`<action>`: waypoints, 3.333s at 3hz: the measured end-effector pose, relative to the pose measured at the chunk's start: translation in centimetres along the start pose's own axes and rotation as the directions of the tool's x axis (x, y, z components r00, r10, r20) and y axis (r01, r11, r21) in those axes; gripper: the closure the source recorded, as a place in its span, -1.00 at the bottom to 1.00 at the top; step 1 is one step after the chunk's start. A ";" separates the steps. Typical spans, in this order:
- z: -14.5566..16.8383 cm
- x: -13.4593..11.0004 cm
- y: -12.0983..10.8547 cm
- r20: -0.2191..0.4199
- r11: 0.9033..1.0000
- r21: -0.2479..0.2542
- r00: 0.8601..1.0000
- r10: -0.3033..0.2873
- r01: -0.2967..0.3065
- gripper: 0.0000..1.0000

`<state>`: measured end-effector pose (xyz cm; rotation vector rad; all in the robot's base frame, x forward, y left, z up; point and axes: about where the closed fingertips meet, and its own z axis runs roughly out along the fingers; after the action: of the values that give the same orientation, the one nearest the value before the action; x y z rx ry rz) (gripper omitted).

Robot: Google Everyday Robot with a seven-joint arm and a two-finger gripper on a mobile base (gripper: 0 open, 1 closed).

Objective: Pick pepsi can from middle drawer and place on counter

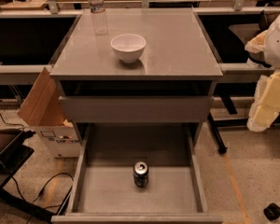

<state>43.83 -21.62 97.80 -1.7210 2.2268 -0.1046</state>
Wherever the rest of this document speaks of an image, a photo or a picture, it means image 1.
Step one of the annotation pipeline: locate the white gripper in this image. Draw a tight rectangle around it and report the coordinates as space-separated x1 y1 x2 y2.
246 70 280 132

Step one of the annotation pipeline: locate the dark pepsi can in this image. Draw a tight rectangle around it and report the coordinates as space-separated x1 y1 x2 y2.
133 161 149 188

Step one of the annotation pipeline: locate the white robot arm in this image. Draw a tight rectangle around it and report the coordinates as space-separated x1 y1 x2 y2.
245 14 280 132

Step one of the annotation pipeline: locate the grey drawer cabinet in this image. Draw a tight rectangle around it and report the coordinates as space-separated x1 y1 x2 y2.
49 7 224 224

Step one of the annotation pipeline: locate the grey top drawer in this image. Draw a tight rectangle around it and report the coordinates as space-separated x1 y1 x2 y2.
58 80 215 124

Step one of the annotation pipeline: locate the open grey middle drawer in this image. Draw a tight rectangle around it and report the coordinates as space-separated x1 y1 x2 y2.
51 124 222 224

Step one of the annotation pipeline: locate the black caster wheel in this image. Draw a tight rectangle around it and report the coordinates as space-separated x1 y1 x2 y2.
263 203 280 221

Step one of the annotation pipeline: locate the white bowl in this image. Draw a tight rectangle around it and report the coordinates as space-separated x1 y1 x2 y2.
110 34 147 63

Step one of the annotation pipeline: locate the clear plastic water bottle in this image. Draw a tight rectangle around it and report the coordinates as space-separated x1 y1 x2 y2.
88 0 108 35

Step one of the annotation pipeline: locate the cardboard box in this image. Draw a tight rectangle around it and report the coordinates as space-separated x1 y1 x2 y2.
18 68 80 158

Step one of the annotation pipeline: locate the black chair at left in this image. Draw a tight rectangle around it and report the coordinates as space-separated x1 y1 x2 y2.
0 129 53 224

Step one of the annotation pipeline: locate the black floor cable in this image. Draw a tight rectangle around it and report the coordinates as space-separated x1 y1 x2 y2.
0 98 75 224

